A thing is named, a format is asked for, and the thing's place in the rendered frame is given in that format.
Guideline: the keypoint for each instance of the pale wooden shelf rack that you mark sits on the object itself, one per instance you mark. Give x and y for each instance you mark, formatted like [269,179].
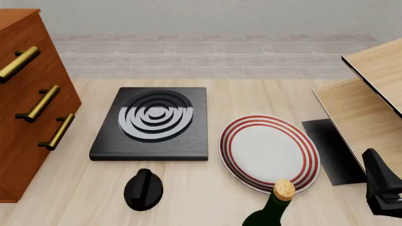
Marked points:
[355,106]

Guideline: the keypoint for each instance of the dark green corked wine bottle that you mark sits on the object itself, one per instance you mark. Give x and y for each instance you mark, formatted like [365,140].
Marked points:
[273,212]

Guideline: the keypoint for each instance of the round black stove knob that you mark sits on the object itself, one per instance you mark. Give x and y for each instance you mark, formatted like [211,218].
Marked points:
[143,190]

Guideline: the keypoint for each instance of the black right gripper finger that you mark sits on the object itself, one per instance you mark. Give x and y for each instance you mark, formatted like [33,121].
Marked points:
[378,174]

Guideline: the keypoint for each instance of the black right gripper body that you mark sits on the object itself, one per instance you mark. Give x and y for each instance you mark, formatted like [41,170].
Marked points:
[386,204]

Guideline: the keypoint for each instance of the flat black stove plate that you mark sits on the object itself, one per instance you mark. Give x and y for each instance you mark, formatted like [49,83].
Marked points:
[110,146]

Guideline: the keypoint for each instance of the red-brown wooden cabinet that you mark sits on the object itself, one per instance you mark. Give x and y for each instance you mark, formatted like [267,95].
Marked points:
[28,141]

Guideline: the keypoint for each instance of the white plate with red rings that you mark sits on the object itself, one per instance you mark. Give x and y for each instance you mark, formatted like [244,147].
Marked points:
[267,150]

